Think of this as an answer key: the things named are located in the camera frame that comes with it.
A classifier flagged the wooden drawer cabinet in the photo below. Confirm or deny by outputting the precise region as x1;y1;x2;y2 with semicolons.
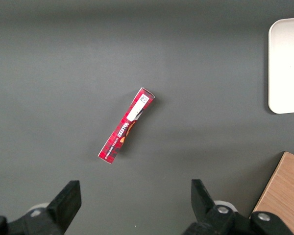
249;151;294;235

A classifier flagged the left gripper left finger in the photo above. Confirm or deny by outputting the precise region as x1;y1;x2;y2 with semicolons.
0;180;82;235

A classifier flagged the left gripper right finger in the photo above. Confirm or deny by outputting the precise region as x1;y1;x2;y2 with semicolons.
183;179;294;235

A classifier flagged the red tartan cookie box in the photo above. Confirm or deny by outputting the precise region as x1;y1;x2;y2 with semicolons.
97;87;156;165

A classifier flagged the cream plastic tray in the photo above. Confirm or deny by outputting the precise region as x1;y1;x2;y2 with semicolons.
268;16;294;115

